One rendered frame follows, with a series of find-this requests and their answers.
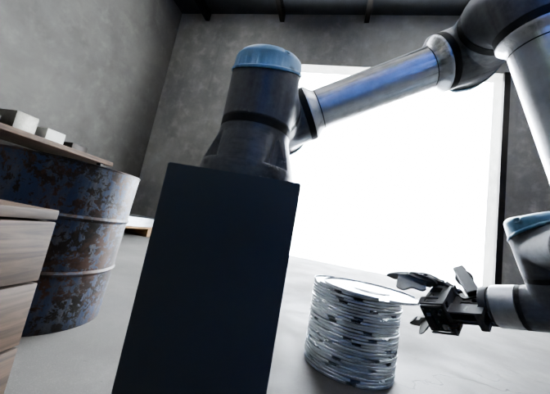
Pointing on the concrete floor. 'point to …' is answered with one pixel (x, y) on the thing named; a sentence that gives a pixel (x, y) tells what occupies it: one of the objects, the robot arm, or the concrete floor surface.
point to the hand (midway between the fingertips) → (400, 296)
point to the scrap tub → (69, 231)
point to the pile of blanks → (353, 338)
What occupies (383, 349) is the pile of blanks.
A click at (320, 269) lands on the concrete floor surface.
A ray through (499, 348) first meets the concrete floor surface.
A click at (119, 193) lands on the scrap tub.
